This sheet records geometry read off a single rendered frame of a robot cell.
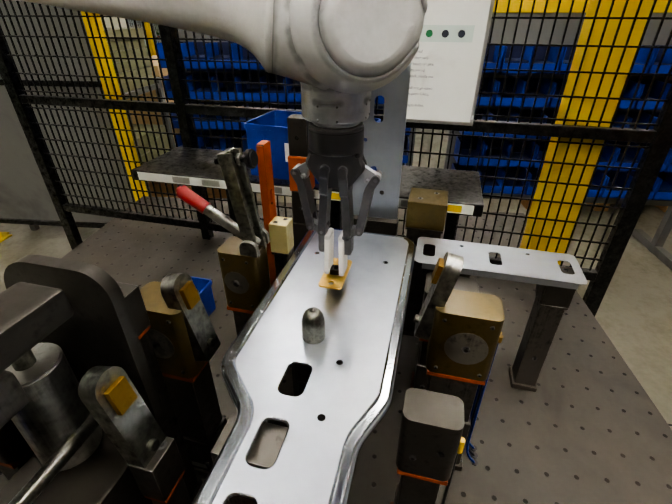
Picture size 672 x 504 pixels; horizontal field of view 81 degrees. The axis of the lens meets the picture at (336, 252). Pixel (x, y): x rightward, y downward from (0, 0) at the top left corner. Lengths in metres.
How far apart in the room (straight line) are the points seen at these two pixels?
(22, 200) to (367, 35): 3.16
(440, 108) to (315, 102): 0.61
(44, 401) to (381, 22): 0.43
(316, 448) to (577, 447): 0.59
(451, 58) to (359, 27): 0.78
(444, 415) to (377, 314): 0.18
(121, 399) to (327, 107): 0.38
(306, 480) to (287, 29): 0.40
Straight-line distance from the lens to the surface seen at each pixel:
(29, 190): 3.27
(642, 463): 0.97
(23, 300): 0.41
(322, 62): 0.30
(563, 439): 0.93
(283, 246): 0.73
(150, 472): 0.50
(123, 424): 0.47
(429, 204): 0.82
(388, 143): 0.82
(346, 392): 0.50
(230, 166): 0.61
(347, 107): 0.50
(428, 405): 0.52
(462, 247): 0.80
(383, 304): 0.62
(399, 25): 0.30
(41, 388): 0.47
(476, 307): 0.58
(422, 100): 1.08
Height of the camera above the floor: 1.39
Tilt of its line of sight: 31 degrees down
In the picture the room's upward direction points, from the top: straight up
